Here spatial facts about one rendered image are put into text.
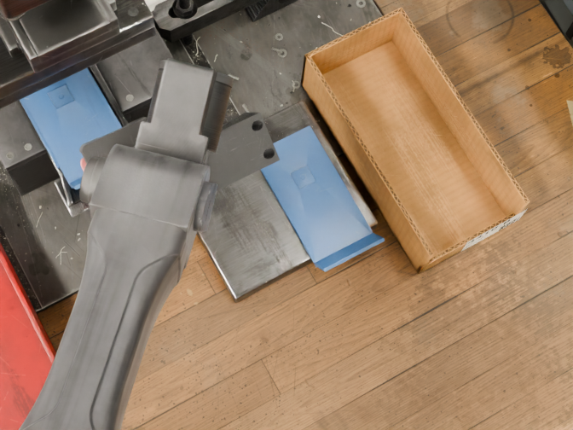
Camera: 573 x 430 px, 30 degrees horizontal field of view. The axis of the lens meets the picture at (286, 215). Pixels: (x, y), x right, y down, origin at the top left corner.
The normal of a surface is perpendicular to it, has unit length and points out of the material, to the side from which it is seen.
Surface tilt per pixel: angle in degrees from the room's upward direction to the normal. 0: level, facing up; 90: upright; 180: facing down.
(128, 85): 0
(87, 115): 4
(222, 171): 29
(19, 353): 0
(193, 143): 19
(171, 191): 14
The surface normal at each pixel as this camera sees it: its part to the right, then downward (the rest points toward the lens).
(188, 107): -0.03, 0.01
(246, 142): 0.35, 0.10
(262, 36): 0.05, -0.31
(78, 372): 0.10, -0.52
